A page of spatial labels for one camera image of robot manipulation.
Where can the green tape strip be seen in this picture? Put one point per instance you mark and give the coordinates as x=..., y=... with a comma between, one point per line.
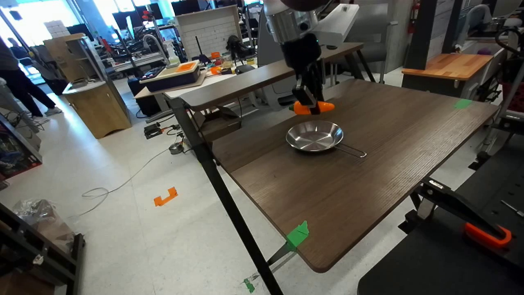
x=463, y=103
x=298, y=234

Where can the white side table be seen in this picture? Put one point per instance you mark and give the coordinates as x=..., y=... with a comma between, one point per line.
x=149, y=93

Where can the clear plastic bag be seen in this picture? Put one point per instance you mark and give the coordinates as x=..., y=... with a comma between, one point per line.
x=46, y=221

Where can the grey office chair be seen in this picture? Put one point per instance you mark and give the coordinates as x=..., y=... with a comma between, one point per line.
x=267, y=54
x=377, y=26

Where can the butcher block wooden table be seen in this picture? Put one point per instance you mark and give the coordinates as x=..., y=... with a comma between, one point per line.
x=450, y=65

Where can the black power strip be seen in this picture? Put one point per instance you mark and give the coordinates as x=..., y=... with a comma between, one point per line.
x=152, y=131

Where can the black tray with orange contents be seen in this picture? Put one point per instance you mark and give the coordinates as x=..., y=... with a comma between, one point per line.
x=172, y=78

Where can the white spray bottle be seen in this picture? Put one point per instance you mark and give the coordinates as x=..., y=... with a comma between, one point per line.
x=174, y=54

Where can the white pegboard panel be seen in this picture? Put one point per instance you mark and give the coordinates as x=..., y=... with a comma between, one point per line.
x=210, y=29

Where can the black pillar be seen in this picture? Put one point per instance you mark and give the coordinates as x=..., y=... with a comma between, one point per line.
x=423, y=33

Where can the person in dark trousers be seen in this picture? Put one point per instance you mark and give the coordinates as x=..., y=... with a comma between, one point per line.
x=21, y=82

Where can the black metal equipment stand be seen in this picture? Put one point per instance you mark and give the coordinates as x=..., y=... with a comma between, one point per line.
x=508, y=116

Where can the small orange object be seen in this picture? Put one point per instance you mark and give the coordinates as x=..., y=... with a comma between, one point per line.
x=216, y=69

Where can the orange toy carrot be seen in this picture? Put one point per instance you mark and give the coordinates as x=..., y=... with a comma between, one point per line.
x=326, y=106

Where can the orange floor tape mark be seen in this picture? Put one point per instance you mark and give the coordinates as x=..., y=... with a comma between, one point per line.
x=164, y=198

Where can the grey wrist camera bar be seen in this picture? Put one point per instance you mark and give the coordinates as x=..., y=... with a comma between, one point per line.
x=337, y=24

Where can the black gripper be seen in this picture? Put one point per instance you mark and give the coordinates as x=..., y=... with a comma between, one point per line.
x=301, y=52

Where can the small silver frying pan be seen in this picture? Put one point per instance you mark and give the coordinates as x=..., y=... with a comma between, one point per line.
x=314, y=136

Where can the cluttered storage shelf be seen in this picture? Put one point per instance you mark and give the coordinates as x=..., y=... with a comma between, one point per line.
x=18, y=147

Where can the raised wooden shelf board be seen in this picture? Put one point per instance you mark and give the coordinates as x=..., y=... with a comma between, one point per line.
x=246, y=80

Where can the light wooden cabinet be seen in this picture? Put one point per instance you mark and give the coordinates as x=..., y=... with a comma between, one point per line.
x=98, y=108

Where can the black metal table leg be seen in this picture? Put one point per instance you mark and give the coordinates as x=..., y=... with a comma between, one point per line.
x=229, y=206
x=369, y=67

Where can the tall cardboard box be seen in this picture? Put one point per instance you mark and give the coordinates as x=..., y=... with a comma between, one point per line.
x=66, y=54

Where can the black perforated breadboard table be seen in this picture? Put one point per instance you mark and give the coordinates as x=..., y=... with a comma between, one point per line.
x=436, y=267

